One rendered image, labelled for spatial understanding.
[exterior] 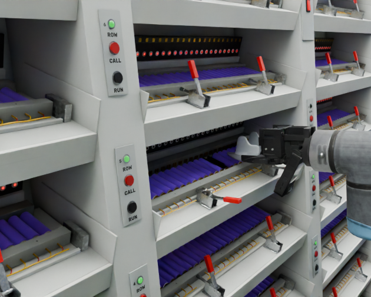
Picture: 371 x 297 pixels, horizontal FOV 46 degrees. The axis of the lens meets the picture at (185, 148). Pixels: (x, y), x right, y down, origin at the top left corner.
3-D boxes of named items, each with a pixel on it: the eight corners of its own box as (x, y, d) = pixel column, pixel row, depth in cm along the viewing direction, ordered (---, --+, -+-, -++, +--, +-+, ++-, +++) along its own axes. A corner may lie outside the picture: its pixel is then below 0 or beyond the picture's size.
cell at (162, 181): (155, 180, 92) (178, 193, 89) (149, 182, 91) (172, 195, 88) (156, 172, 92) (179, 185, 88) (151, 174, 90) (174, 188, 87)
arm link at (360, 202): (414, 238, 87) (415, 178, 85) (365, 248, 85) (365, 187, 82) (381, 223, 96) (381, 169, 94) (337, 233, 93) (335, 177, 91)
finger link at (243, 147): (226, 134, 106) (262, 134, 101) (228, 158, 107) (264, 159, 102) (221, 136, 103) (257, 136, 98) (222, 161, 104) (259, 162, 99)
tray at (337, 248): (374, 230, 180) (386, 201, 175) (317, 295, 134) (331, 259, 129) (328, 208, 191) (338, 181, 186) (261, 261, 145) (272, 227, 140)
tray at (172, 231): (300, 178, 120) (310, 147, 117) (151, 263, 74) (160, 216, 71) (239, 150, 131) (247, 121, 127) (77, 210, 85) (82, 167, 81)
